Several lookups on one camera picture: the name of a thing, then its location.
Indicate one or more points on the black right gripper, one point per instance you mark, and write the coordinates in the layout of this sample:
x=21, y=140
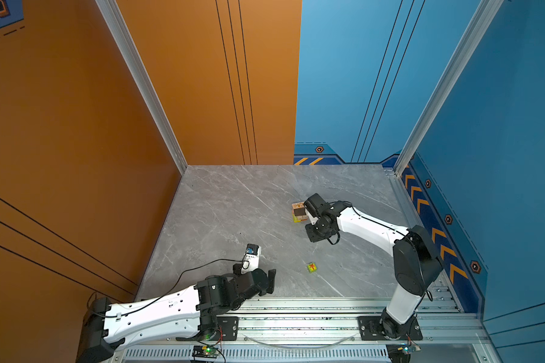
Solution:
x=312, y=237

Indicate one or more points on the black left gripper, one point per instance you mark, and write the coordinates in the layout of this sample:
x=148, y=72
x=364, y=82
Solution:
x=272, y=274

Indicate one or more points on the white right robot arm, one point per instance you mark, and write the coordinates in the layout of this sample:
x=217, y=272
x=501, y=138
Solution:
x=416, y=261

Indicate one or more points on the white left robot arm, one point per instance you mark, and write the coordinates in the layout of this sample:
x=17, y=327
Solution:
x=189, y=314

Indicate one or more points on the green cube red figure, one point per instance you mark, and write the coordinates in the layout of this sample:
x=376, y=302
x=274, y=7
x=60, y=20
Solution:
x=312, y=267

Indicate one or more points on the left green circuit board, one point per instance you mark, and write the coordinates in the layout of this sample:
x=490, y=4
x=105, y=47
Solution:
x=204, y=353

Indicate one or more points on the green circuit board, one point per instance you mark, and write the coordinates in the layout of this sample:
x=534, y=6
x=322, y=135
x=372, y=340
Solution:
x=204, y=353
x=402, y=353

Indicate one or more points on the right green circuit board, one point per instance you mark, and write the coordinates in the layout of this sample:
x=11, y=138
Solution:
x=402, y=353

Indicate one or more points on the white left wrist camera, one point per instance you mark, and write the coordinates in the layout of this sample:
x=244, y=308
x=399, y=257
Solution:
x=251, y=259

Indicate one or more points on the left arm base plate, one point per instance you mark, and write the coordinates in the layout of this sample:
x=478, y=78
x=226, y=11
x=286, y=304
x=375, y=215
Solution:
x=227, y=328

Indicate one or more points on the aluminium front rail frame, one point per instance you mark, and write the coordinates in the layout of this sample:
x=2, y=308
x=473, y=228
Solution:
x=326, y=330

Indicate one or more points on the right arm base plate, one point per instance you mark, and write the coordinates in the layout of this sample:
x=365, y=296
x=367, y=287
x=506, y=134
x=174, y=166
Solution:
x=384, y=327

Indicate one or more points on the aluminium right corner post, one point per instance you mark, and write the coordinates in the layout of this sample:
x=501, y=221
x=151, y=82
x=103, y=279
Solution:
x=469, y=41

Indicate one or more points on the aluminium corner post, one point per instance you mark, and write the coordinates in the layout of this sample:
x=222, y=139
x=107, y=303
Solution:
x=469, y=41
x=115, y=22

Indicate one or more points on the aluminium left corner post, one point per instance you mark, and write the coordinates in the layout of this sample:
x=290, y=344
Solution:
x=115, y=22

